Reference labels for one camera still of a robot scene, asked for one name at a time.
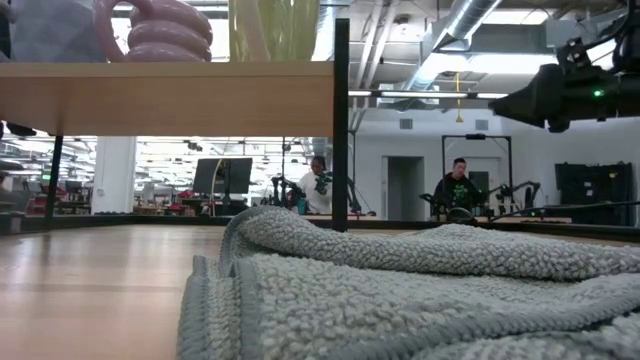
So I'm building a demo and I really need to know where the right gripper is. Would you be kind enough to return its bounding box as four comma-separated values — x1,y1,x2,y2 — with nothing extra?
489,63,640,134

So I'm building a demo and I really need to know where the yellow-green mug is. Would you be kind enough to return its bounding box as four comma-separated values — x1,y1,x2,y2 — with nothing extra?
228,0,321,63

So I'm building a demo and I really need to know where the pink ribbed mug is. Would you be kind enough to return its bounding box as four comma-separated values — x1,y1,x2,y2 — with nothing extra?
92,0,214,64

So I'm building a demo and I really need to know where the person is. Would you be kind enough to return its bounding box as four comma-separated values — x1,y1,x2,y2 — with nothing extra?
432,157,487,215
298,155,334,215

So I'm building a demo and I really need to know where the black cabinet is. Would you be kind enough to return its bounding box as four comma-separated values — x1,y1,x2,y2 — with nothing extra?
553,161,635,227

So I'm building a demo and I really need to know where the grey terry towel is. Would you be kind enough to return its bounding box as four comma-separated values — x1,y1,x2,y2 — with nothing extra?
176,205,640,360

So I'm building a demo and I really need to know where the black monitor on stand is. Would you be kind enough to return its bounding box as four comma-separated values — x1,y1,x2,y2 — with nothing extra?
192,157,254,216

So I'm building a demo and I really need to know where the white pillar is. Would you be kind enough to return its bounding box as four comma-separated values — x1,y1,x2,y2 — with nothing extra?
91,135,137,215

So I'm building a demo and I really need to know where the hanging yellow cord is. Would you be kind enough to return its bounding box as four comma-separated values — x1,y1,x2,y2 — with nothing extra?
454,72,464,124

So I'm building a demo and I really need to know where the black metal stand frame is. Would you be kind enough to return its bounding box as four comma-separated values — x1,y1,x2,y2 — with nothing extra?
440,133,513,201

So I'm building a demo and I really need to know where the silver ceiling duct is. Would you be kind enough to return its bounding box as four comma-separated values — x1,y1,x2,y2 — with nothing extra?
399,0,504,94

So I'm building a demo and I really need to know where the long black robot cable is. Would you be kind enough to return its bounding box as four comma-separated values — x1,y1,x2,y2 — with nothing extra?
488,199,640,222

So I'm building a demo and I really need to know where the wooden shelf with black frame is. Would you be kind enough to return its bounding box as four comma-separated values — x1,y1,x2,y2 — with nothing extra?
0,18,350,233

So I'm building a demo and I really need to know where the black table edge rail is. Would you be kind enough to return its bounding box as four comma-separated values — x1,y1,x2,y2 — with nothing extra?
0,213,640,244

